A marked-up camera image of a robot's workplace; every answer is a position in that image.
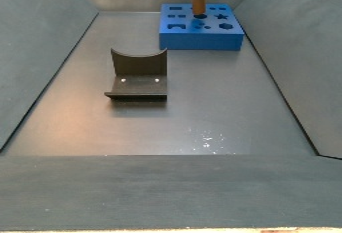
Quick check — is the dark grey cradle stand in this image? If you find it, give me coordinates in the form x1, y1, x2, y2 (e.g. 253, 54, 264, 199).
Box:
105, 50, 168, 100

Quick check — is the blue shape sorting block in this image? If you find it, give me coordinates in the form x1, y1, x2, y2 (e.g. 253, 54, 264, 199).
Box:
160, 4, 245, 51

